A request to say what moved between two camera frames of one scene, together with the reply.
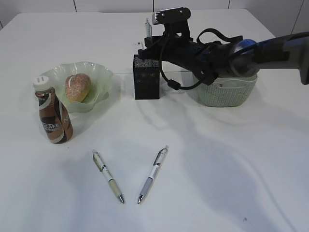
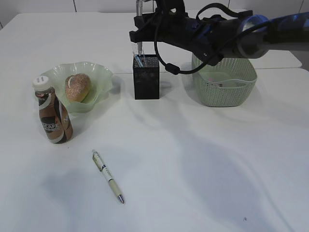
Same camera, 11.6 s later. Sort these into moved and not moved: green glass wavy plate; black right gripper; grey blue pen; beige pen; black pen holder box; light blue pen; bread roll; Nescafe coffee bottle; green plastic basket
Moved: black right gripper; light blue pen; grey blue pen
Not moved: black pen holder box; green glass wavy plate; green plastic basket; Nescafe coffee bottle; bread roll; beige pen
